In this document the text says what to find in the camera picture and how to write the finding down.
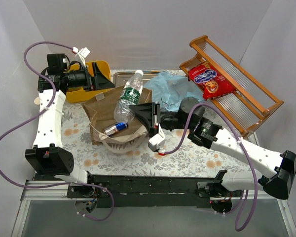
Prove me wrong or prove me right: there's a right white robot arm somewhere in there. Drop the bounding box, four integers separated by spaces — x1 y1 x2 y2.
129 97 296 200

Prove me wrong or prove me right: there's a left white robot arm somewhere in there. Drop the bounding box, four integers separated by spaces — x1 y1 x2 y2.
25 53 115 198

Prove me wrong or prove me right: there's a floral table mat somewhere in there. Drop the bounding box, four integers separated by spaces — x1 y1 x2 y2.
61 102 250 177

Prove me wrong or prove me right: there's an orange wooden rack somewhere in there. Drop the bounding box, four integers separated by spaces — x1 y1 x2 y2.
180 35 284 138

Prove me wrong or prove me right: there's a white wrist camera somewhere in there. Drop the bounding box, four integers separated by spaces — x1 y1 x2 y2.
148 125 166 152
72 47 90 68

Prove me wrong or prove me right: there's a light blue plastic bag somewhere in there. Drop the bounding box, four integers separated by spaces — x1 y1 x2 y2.
144 72 204 112

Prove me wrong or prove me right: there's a brown burlap tote bag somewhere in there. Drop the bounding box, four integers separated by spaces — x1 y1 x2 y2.
82 86 148 154

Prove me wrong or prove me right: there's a yellow plastic basket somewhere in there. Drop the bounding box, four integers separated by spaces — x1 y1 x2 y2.
66 60 112 103

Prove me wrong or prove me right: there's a red snack packet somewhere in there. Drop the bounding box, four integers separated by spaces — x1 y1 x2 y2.
188 61 236 100

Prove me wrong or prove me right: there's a blue drink can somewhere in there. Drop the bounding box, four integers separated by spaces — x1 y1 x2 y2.
103 122 128 136

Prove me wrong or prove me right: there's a green pump bottle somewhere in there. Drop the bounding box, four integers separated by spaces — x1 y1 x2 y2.
34 97 40 105

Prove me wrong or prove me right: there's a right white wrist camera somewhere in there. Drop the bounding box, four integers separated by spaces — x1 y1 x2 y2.
148 125 166 152

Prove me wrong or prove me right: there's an aluminium frame rail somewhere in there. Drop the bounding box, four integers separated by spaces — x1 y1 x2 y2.
21 180 276 201

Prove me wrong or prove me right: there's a silver metal tray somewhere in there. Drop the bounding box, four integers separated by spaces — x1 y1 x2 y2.
113 70 165 87

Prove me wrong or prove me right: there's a clear plastic water bottle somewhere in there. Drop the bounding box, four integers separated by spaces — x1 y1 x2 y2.
114 70 144 123

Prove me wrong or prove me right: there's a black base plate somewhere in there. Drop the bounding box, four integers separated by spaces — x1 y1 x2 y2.
67 170 241 208

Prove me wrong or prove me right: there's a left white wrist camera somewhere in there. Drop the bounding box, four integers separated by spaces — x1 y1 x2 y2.
72 47 90 68

